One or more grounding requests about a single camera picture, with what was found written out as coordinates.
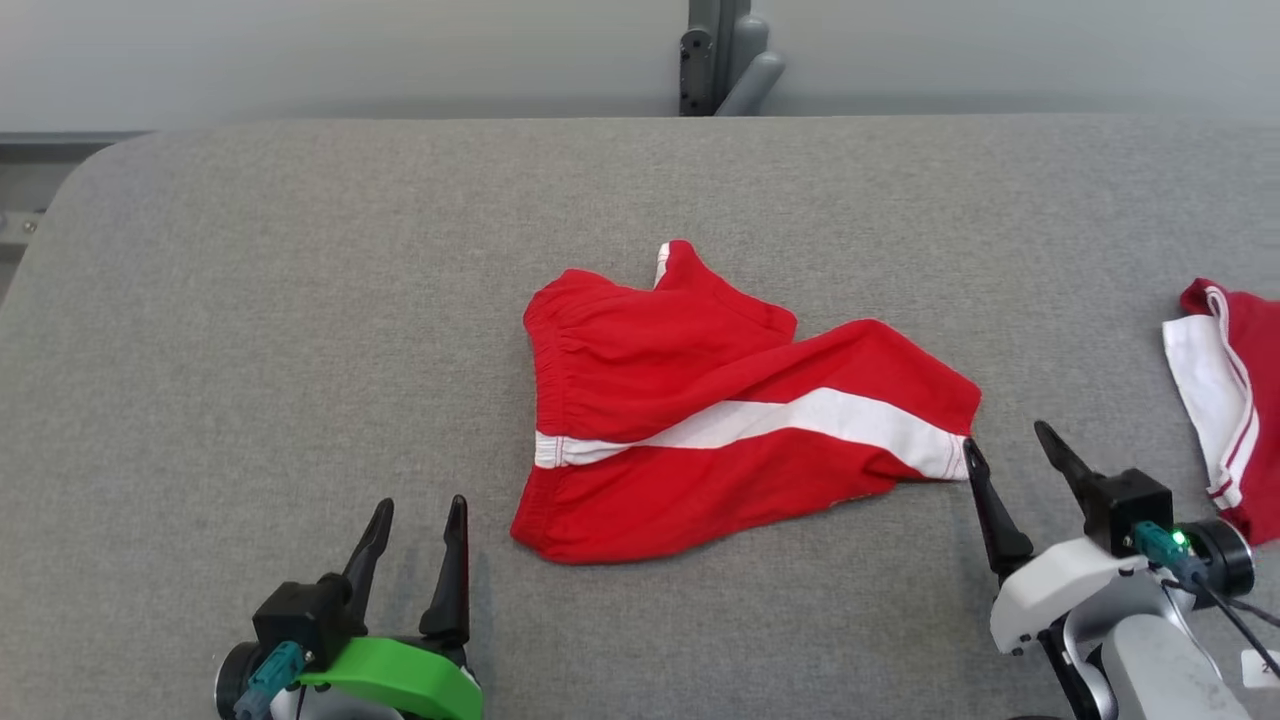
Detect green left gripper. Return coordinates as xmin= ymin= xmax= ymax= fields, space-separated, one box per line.
xmin=295 ymin=494 xmax=485 ymax=720

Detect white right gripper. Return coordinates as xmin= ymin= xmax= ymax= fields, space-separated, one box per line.
xmin=962 ymin=419 xmax=1153 ymax=658

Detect red numbered basketball jersey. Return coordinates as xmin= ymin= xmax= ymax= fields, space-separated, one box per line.
xmin=1162 ymin=278 xmax=1280 ymax=546

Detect red shorts with white stripe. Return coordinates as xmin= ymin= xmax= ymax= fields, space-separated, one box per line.
xmin=510 ymin=240 xmax=983 ymax=566

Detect grey fabric sofa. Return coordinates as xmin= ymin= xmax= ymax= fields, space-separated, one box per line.
xmin=0 ymin=113 xmax=1280 ymax=720

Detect dark grey hinge plate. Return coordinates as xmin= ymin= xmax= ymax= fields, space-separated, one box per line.
xmin=680 ymin=28 xmax=716 ymax=116

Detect teal right camera connector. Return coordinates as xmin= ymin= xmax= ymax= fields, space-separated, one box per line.
xmin=1133 ymin=520 xmax=1211 ymax=588

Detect teal camera connector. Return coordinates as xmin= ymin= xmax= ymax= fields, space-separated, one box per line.
xmin=233 ymin=642 xmax=307 ymax=720
xmin=1133 ymin=520 xmax=1211 ymax=588

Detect teal left camera connector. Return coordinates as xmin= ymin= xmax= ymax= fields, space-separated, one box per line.
xmin=233 ymin=642 xmax=307 ymax=720

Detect thin black camera cable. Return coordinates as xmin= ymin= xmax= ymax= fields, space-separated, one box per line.
xmin=1160 ymin=575 xmax=1280 ymax=681

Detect grey rounded tube bracket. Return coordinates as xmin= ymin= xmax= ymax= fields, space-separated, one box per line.
xmin=715 ymin=15 xmax=786 ymax=116

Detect grey wall baseboard rail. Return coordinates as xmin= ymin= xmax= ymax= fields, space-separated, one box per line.
xmin=0 ymin=130 xmax=151 ymax=169

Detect grey metal partition post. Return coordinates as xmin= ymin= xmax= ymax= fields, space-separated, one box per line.
xmin=688 ymin=0 xmax=751 ymax=116

